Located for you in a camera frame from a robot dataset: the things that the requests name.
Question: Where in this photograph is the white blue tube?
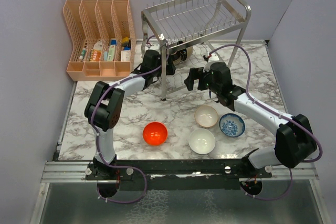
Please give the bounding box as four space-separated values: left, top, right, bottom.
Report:
107 39 117 61

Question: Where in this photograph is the orange white packet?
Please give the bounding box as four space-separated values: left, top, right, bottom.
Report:
90 40 103 62

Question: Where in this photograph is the red bowl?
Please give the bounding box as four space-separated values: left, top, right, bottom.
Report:
142 122 168 146

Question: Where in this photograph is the cream bottle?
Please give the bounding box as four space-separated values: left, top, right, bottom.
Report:
121 46 131 62

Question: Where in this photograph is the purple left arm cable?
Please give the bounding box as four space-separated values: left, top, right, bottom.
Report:
89 35 163 205

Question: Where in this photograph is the dark patterned cream-inside bowl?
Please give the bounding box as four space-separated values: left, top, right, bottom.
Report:
166 56 176 76

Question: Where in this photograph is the small green white tube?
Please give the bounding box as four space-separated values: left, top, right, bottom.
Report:
78 47 87 61

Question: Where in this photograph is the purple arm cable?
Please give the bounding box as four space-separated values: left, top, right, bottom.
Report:
202 44 323 201
89 35 163 205

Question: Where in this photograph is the blue and white bowl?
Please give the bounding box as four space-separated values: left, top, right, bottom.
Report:
219 113 245 137

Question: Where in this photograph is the peach plastic file organizer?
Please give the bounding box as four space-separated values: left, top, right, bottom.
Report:
63 0 136 81

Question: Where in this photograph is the steel wire dish rack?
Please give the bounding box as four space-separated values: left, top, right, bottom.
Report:
141 0 251 101

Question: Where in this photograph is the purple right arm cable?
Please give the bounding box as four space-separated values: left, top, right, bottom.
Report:
202 44 323 201

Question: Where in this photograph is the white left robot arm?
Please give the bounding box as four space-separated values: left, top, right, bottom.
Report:
84 49 162 179

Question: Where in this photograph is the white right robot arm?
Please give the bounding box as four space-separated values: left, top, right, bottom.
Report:
184 61 318 177

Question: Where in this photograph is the black aluminium frame rail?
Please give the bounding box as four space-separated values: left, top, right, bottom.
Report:
41 157 318 196

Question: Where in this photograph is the beige speckled bowl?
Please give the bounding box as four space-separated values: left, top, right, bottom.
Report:
194 105 218 128

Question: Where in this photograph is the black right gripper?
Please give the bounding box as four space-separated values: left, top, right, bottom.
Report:
185 67 221 94

